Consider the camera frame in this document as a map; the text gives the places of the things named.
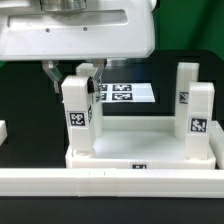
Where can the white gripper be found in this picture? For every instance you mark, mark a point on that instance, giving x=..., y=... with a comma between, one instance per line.
x=53, y=30

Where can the white desk top tray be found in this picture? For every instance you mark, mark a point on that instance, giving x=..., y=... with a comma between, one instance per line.
x=139, y=142

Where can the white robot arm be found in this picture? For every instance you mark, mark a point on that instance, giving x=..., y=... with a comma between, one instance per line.
x=53, y=30

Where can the white left fence block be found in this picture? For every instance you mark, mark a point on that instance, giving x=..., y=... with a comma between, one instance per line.
x=3, y=131

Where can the white front fence bar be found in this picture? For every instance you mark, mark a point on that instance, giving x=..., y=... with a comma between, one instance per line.
x=112, y=182

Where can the white fence bar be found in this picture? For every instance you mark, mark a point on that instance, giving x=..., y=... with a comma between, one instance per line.
x=112, y=182
x=217, y=142

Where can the white right fence bar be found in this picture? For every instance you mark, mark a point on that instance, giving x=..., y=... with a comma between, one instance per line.
x=217, y=142

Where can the white marker base plate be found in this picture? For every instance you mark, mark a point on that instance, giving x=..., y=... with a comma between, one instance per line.
x=127, y=92

